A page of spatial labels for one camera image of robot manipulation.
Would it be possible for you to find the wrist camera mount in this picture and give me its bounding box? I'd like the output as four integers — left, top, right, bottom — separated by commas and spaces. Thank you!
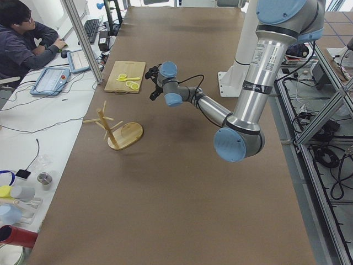
145, 63, 161, 82

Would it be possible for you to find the wooden cutting board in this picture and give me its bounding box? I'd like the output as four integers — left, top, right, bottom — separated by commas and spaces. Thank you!
104, 61, 146, 94

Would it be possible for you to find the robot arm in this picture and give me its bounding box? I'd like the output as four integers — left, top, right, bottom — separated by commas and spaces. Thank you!
145, 1, 325, 162

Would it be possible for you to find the yellow cup lying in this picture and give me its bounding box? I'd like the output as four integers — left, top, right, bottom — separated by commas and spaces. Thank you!
0, 185, 13, 198

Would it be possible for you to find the black keyboard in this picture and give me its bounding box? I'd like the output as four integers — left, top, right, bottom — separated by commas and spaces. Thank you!
83, 19, 100, 44

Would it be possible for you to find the small metal cup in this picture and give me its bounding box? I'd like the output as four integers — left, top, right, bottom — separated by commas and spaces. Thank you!
37, 172, 52, 190

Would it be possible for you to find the grey cup lying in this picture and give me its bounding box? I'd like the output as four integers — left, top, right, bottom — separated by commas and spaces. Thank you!
10, 185, 35, 202

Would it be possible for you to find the black power adapter box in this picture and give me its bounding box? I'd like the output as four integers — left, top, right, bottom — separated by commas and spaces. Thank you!
98, 30, 110, 51

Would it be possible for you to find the near blue teach pendant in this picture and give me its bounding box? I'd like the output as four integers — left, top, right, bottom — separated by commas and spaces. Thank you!
30, 67, 71, 96

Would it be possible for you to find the red cylinder bottle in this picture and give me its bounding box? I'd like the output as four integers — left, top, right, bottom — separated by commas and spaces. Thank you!
1, 225, 38, 248

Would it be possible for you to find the black square puck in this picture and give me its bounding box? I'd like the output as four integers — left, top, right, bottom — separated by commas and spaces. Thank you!
15, 169, 31, 179

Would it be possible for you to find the blue teach pendant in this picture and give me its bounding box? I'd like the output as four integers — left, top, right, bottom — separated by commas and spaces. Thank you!
67, 50, 90, 73
30, 67, 71, 96

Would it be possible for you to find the wooden cup storage rack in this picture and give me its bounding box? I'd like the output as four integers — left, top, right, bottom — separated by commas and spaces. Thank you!
83, 101, 144, 150

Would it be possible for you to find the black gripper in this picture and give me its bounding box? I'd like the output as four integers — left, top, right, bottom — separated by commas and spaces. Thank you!
149, 77, 164, 100

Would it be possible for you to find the far blue teach pendant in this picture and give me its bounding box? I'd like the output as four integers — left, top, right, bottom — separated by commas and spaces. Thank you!
67, 50, 90, 73

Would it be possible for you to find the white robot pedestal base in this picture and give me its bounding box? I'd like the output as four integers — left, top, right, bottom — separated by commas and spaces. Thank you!
218, 0, 259, 97

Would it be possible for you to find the lemon slice toy middle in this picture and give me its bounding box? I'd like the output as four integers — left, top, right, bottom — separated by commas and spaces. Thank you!
125, 81, 135, 87

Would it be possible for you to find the aluminium frame post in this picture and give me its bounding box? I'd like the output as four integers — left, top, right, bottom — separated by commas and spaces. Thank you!
62, 0, 103, 84

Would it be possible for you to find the yellow plastic toy knife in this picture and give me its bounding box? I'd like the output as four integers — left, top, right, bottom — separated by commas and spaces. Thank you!
116, 77, 141, 82

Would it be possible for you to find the seated person in blue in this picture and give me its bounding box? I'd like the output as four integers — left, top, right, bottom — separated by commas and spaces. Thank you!
1, 1, 66, 79

